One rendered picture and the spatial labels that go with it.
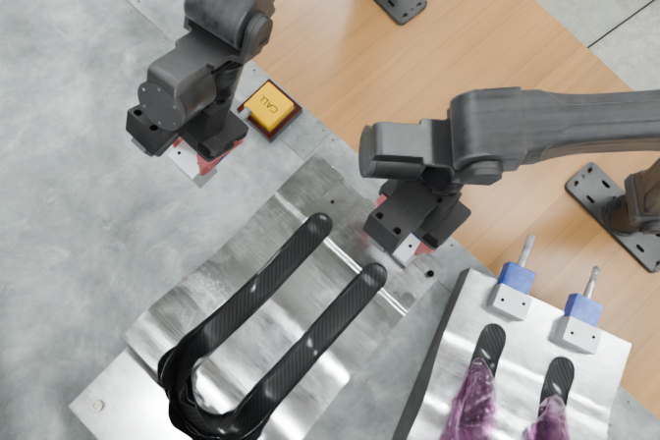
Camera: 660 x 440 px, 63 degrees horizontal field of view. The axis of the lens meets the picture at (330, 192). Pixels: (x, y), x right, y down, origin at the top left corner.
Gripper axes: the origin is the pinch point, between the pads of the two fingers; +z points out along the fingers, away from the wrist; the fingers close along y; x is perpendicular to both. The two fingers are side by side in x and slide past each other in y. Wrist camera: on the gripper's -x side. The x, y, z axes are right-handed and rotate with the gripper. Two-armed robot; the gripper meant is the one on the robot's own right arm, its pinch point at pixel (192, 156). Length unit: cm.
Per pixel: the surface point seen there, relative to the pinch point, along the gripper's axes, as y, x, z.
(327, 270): 23.9, 4.8, 4.9
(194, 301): 13.7, -10.4, 9.5
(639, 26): 42, 178, 13
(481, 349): 48, 13, 4
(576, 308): 55, 24, -4
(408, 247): 30.1, 9.6, -5.3
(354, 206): 20.2, 14.9, 2.2
